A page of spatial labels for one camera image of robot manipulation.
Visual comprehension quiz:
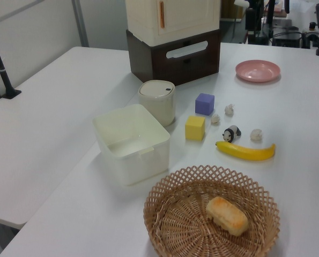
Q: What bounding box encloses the wooden desk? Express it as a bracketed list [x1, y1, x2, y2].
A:
[220, 0, 246, 22]

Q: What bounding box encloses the yellow foam cube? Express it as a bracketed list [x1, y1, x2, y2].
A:
[184, 115, 205, 140]

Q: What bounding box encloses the brown drawer box white handle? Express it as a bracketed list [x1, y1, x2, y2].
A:
[125, 26, 221, 86]

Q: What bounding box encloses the yellow toy banana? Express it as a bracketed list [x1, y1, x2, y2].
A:
[215, 141, 276, 161]

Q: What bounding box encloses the purple foam cube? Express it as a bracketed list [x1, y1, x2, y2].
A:
[195, 93, 216, 116]

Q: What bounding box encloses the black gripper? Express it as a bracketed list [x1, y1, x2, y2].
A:
[245, 8, 262, 43]

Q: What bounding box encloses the cream plastic cabinet box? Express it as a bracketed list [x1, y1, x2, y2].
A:
[124, 0, 221, 46]

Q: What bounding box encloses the toy bread loaf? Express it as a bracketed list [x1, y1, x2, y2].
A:
[206, 196, 249, 237]

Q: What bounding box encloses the black camera stand pole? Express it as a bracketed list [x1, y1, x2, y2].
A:
[0, 21, 23, 100]

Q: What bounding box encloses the woven wicker basket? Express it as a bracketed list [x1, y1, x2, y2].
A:
[143, 164, 280, 257]

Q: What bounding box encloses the cream plastic storage bin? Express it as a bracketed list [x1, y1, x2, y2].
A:
[92, 103, 171, 187]

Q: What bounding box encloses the panda toy figure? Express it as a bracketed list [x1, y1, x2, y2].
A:
[222, 125, 242, 143]

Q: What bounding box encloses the pink plastic plate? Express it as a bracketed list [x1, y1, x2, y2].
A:
[235, 60, 281, 83]

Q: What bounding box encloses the black equipment box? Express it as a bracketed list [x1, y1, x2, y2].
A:
[271, 31, 302, 48]

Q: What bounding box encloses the beige push-lid trash can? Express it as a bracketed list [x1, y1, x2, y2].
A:
[137, 79, 176, 127]

